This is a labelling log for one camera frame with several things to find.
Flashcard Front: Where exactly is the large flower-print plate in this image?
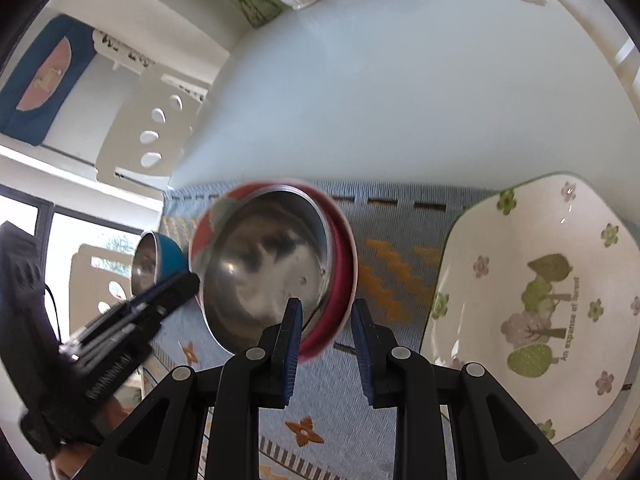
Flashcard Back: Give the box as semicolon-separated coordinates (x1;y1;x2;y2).
419;172;640;446

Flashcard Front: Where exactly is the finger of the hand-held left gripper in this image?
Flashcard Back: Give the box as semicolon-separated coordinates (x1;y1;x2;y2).
60;274;201;396

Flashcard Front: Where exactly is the pink cartoon bowl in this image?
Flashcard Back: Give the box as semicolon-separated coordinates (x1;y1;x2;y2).
189;180;359;363

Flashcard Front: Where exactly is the large stainless steel bowl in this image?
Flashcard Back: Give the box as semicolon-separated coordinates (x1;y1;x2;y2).
192;186;333;356

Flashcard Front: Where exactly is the white chair with oval cutouts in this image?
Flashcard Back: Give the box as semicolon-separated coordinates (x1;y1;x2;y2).
95;62;211;183
70;242;146;331
615;40;640;86

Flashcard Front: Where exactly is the patterned woven table mat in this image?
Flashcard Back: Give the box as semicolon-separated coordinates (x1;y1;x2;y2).
145;180;626;480

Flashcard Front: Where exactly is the blue wall poster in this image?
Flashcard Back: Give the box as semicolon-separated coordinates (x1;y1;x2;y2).
0;14;98;147

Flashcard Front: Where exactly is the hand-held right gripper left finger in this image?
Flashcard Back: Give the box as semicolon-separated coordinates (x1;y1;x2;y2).
72;298;304;480

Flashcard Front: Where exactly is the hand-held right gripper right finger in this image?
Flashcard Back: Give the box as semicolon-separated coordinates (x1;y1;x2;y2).
351;299;571;480

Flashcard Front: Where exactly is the small blue steel bowl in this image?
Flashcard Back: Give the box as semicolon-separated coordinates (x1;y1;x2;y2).
131;231;192;301

